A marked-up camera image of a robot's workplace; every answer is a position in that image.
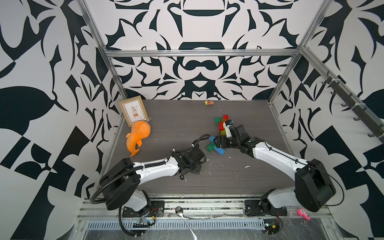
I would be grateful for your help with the small toy figure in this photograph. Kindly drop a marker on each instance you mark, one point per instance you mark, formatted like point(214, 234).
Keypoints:
point(208, 103)

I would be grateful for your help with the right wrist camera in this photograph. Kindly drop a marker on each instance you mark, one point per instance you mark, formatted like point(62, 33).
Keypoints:
point(227, 126)

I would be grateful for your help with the pink clip toy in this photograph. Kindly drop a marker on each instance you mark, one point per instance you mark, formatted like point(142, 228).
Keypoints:
point(303, 213)

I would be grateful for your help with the dark green lego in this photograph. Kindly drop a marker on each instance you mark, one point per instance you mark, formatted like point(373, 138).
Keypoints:
point(211, 147)
point(218, 119)

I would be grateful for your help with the wall hook rack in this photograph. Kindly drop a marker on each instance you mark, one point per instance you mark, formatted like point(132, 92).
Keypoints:
point(369, 111)

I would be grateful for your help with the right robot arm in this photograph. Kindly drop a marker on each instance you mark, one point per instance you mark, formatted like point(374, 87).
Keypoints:
point(314, 186)

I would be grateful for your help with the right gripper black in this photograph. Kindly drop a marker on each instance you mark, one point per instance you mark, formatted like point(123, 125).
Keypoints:
point(223, 141)

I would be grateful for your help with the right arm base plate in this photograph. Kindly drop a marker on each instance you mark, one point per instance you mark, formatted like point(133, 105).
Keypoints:
point(257, 208)

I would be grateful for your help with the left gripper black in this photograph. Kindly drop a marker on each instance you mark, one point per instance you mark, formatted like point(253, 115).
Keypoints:
point(198, 168)

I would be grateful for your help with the framed plant picture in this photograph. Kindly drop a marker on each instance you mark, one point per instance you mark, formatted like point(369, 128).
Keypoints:
point(134, 110)

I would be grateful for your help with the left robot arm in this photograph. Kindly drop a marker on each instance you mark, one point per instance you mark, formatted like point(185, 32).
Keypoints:
point(118, 187)

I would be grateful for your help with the orange whale plush toy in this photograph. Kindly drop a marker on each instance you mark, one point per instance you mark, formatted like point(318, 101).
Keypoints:
point(140, 130)

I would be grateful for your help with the metal spoon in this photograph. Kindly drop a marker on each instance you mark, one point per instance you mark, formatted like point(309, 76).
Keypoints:
point(180, 212)

